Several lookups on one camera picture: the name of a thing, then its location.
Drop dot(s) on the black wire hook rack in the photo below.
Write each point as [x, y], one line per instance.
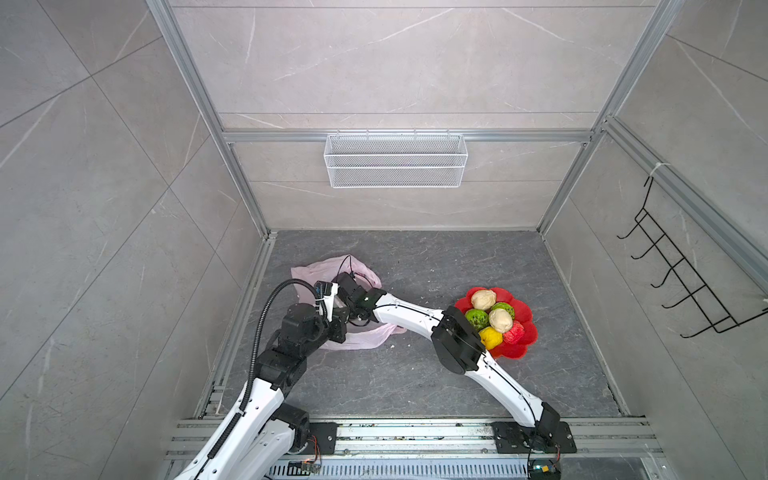
[717, 317]

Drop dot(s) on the red fake fruit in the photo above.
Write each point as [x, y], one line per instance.
[514, 334]

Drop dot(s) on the yellow fake lemon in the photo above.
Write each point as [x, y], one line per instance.
[491, 338]

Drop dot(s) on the green fake fruit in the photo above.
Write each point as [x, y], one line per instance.
[478, 318]
[504, 306]

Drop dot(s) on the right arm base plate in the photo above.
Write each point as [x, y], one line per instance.
[511, 438]

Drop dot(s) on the aluminium mounting rail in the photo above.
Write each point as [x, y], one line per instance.
[594, 437]

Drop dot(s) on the red flower-shaped plate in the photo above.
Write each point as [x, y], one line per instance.
[523, 314]

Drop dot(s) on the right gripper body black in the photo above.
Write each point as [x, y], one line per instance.
[352, 310]

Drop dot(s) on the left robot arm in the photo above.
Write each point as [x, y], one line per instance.
[261, 428]

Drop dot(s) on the cream fake fruit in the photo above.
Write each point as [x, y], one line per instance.
[500, 321]
[483, 299]

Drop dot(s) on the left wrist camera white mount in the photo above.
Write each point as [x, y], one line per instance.
[325, 293]

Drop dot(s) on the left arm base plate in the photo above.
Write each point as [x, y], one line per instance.
[315, 438]

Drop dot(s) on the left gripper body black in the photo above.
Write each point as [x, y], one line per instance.
[335, 330]

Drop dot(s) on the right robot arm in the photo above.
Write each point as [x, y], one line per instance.
[459, 349]

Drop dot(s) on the white wire mesh basket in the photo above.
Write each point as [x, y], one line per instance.
[415, 160]

